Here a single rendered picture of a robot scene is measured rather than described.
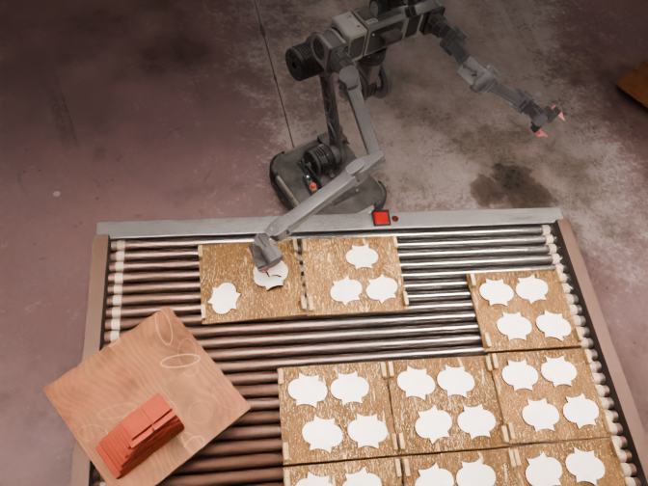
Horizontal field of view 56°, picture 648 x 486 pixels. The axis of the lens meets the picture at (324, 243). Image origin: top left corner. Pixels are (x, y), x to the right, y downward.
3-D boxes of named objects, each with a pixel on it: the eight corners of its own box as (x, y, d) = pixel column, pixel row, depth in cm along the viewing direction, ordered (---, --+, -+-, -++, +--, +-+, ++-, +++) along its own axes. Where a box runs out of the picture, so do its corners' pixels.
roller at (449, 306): (107, 321, 239) (104, 316, 234) (571, 296, 266) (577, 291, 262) (106, 333, 236) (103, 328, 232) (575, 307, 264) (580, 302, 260)
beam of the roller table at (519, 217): (99, 229, 261) (96, 221, 256) (553, 213, 291) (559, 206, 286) (98, 246, 257) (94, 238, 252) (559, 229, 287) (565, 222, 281)
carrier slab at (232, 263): (198, 247, 254) (198, 245, 253) (295, 240, 261) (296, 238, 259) (202, 325, 237) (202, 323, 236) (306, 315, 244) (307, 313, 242)
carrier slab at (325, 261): (300, 241, 261) (301, 239, 259) (393, 237, 267) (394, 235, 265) (309, 316, 244) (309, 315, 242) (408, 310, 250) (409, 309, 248)
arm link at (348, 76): (391, 173, 229) (390, 161, 219) (357, 184, 230) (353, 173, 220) (359, 77, 245) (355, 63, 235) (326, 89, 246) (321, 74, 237)
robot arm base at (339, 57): (342, 65, 250) (347, 41, 240) (354, 77, 247) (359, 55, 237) (325, 71, 247) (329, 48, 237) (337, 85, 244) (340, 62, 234)
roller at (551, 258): (111, 276, 248) (108, 270, 244) (557, 256, 276) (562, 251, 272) (110, 286, 246) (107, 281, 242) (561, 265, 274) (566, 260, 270)
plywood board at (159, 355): (43, 391, 208) (42, 389, 207) (168, 307, 229) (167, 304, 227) (125, 510, 193) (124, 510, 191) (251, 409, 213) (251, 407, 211)
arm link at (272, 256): (282, 229, 230) (276, 221, 222) (298, 252, 225) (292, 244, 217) (256, 247, 229) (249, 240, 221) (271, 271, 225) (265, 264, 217)
